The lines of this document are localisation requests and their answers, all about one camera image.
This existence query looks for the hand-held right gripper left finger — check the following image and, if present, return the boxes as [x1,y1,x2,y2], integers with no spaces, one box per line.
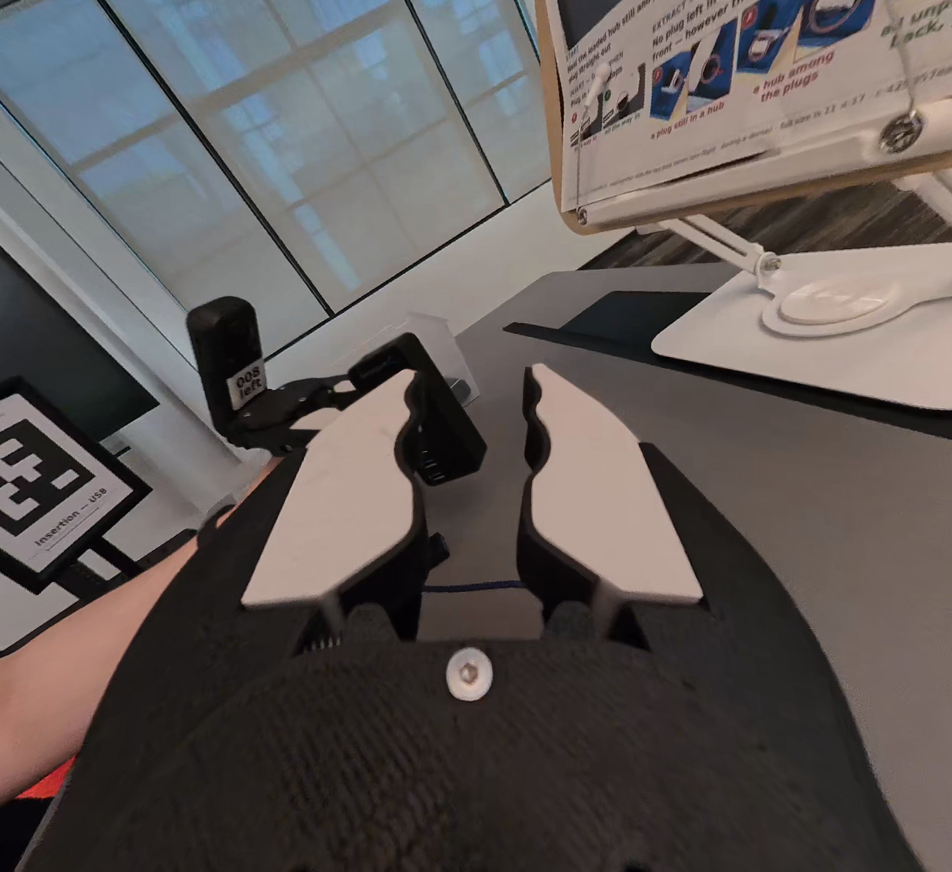
[239,368,428,631]

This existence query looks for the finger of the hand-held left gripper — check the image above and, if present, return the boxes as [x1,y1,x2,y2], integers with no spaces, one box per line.
[289,407,337,452]

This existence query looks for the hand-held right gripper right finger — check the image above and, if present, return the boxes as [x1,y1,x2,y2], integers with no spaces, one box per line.
[518,364,705,631]

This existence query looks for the black usb hub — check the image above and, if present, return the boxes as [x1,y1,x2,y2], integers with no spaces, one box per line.
[350,332,489,488]

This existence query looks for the clear plastic bin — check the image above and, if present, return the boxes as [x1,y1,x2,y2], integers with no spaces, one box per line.
[405,312,478,409]

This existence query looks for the person's left forearm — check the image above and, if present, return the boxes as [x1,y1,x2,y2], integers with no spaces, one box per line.
[0,455,285,806]

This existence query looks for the framed fiducial tag sign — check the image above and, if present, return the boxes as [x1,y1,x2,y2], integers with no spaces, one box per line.
[0,377,154,595]

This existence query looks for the black perforated stand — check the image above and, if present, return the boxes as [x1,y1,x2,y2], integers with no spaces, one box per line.
[45,528,196,599]

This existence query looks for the frosted glass window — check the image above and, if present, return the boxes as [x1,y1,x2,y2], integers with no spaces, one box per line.
[0,0,553,367]

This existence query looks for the white stand base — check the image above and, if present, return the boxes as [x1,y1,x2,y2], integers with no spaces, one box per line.
[651,173,952,412]

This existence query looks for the orange cone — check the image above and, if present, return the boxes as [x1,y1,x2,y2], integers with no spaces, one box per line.
[13,755,77,804]

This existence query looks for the black wall monitor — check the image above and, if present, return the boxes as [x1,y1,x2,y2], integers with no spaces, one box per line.
[0,247,161,441]

